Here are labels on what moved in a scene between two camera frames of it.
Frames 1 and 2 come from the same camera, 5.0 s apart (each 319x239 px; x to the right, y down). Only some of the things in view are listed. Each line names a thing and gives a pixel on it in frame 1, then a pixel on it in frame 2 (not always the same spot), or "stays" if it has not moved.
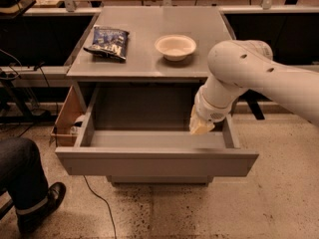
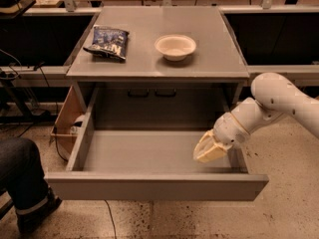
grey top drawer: (143, 129) → (148, 164)
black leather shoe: (30, 220) stays
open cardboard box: (70, 112) stays
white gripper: (208, 111) → (228, 130)
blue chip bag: (109, 42) stays
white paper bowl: (175, 47) stays
